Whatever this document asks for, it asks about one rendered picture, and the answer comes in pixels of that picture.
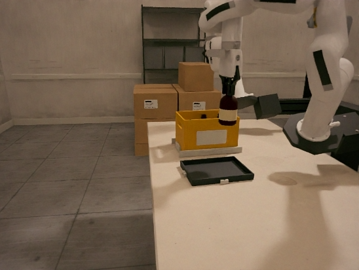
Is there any yellow plastic crate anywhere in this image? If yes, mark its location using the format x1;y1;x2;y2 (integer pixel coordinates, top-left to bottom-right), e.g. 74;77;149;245
176;109;240;151

